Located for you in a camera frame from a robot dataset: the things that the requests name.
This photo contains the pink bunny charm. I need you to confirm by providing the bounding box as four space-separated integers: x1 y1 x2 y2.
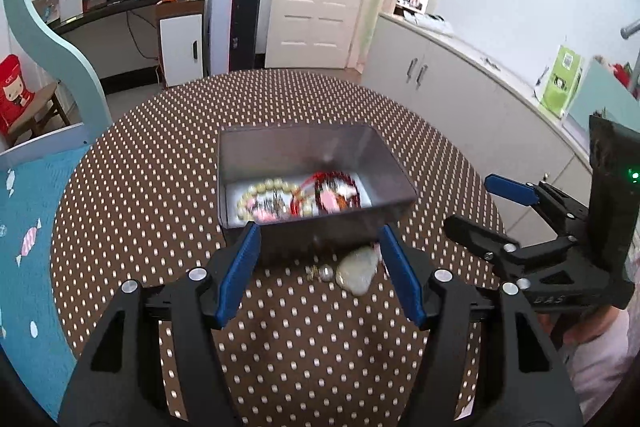
243 187 348 222

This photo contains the red string charm bracelet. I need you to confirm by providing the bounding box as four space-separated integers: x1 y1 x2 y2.
290 171 362 218

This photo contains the cream bead bracelet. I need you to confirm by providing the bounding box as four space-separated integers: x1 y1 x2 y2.
235 178 302 223

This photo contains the right hand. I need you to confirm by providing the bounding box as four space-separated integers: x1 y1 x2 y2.
563 306 625 346

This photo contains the white cupboard unit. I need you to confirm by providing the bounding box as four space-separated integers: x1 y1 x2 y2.
360 11 594 249

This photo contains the green paper bag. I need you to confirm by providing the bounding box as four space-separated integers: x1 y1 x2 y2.
540 46 582 118

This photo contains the blue candy print bedsheet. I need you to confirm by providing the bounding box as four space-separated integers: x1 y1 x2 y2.
0 146 88 418

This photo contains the pale jade pendant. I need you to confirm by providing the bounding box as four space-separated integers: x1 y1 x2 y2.
335 245 382 297

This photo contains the pearl earring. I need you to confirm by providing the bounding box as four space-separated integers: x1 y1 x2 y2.
306 265 334 283

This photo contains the grey metal tin box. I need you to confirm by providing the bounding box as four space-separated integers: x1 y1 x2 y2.
217 124 416 260

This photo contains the wooden stool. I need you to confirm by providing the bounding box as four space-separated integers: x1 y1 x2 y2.
6 81 70 148

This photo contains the dark desk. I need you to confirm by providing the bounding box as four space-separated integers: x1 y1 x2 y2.
49 0 206 84

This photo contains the red cartoon bag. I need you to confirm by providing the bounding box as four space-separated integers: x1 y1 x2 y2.
0 54 35 136

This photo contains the white and black suitcase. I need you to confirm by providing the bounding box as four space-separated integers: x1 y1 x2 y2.
205 0 260 76

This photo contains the small white cabinet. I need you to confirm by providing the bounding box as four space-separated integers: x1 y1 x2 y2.
155 0 205 88

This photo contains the teal curved bed frame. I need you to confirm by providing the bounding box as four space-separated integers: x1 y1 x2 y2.
3 0 113 142

